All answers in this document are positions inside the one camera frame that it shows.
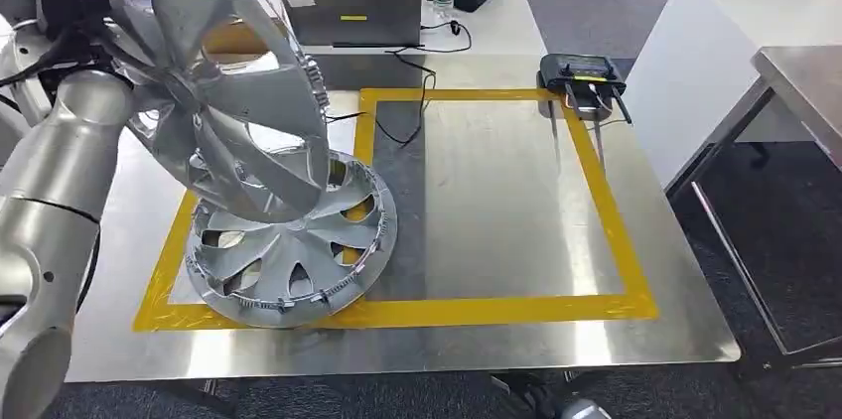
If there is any grey laptop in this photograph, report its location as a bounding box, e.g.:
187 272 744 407
272 0 426 50

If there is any yellow tape rectangle on table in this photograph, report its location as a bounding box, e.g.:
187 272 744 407
133 87 659 334

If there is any silver plastic hubcap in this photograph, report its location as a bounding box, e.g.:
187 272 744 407
103 0 335 224
189 162 400 331
186 149 396 313

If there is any white table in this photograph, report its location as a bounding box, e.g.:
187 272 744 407
621 0 842 191

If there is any brown cardboard box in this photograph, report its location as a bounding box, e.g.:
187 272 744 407
200 17 291 67

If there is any black router with antennas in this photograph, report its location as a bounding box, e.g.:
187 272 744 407
536 52 634 126

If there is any steel side table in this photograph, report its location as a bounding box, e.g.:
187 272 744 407
664 45 842 372

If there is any steel work table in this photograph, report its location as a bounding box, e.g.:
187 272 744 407
66 53 743 418

